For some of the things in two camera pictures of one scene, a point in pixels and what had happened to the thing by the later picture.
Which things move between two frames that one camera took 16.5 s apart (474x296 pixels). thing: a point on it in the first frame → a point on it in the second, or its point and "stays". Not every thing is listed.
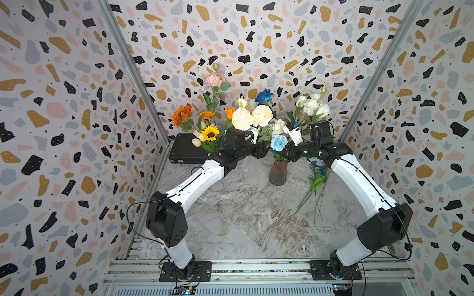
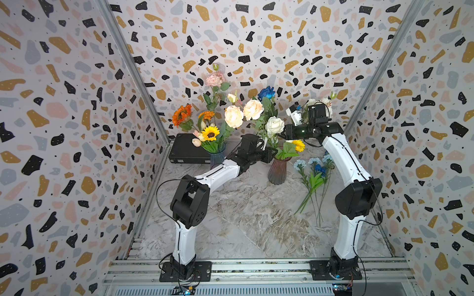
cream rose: x=242 y=118 → x=234 y=116
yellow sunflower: x=210 y=133 stays
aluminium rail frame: x=261 y=277 stays
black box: x=184 y=151 stays
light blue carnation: x=320 y=162 → x=327 y=158
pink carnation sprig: x=215 y=80 stays
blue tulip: x=315 y=185 → x=319 y=168
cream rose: x=261 y=115 → x=252 y=110
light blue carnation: x=278 y=142 → x=299 y=164
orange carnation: x=207 y=115 stays
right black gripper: x=290 y=148 → x=287 y=128
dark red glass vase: x=278 y=172 stays
